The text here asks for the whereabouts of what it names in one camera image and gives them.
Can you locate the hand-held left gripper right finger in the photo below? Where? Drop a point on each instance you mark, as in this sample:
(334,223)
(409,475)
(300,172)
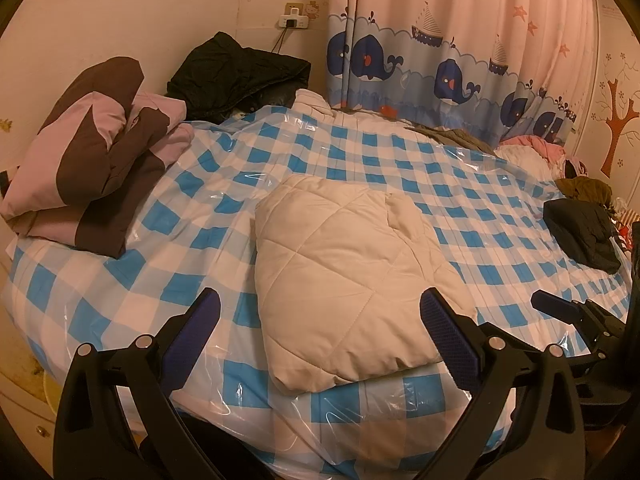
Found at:
(450,332)

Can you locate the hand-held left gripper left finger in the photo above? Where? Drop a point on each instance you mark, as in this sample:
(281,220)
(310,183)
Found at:
(195,330)

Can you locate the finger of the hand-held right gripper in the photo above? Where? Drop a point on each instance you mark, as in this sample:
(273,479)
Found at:
(547,301)

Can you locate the white quilted jacket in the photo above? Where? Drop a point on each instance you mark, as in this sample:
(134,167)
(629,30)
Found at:
(350,280)

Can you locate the pink clothes pile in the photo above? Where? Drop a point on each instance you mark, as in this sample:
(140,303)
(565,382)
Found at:
(540,152)

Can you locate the dark cloth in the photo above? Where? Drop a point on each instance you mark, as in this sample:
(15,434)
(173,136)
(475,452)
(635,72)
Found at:
(580,230)

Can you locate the blue checkered bed cover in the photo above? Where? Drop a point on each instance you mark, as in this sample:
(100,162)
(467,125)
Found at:
(210,220)

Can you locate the brown cloth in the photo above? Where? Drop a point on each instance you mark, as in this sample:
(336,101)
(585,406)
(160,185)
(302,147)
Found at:
(585,190)

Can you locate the olive green cloth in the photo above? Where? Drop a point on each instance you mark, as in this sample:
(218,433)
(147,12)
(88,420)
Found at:
(460,137)

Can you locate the white bedside cabinet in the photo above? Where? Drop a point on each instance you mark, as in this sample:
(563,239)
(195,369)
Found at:
(25,410)

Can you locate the pink and brown blanket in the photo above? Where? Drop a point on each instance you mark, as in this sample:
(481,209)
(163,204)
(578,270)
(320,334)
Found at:
(90,160)

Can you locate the white duvet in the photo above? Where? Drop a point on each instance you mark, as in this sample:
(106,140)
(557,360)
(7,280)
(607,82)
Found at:
(312,102)

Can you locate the black padded jacket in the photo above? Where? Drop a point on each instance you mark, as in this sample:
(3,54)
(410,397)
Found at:
(230,75)

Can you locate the whale print curtain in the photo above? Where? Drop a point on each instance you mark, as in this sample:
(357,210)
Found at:
(450,60)

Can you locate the brown tree wall sticker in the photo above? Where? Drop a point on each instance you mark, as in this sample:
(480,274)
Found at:
(615,130)

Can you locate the white wall power socket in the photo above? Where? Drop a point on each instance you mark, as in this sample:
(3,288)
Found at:
(295,17)

